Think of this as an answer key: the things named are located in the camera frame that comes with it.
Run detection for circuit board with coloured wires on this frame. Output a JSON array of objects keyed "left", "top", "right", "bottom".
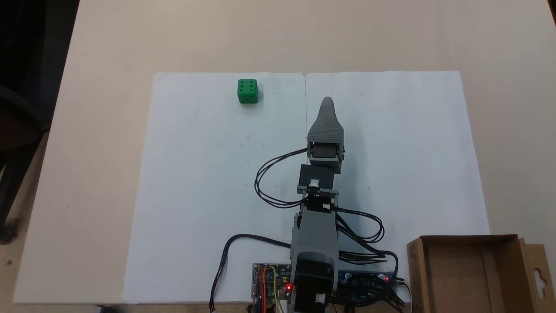
[{"left": 252, "top": 263, "right": 293, "bottom": 301}]

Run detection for blue circuit board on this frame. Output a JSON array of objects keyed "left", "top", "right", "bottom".
[{"left": 337, "top": 270, "right": 397, "bottom": 301}]

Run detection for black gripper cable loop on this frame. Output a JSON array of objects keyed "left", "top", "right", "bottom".
[{"left": 254, "top": 148, "right": 311, "bottom": 209}]

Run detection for brown cardboard box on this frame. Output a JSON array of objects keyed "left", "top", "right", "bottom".
[{"left": 407, "top": 234, "right": 556, "bottom": 313}]

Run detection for green die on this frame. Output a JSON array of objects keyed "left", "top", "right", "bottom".
[{"left": 237, "top": 79, "right": 259, "bottom": 105}]

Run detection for yellow wire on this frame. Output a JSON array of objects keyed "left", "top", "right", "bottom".
[{"left": 269, "top": 266, "right": 285, "bottom": 313}]

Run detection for black cable bundle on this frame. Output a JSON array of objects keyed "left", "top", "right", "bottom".
[{"left": 338, "top": 248, "right": 412, "bottom": 313}]

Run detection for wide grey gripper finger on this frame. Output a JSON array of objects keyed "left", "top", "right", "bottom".
[{"left": 307, "top": 97, "right": 345, "bottom": 143}]

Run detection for black power cable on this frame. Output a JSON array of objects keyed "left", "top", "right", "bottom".
[{"left": 209, "top": 234, "right": 292, "bottom": 313}]

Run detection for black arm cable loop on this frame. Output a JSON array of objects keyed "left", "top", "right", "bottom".
[{"left": 334, "top": 207, "right": 386, "bottom": 244}]

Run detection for white paper sheet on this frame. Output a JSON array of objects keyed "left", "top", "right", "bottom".
[
  {"left": 122, "top": 72, "right": 308, "bottom": 304},
  {"left": 304, "top": 70, "right": 491, "bottom": 304}
]

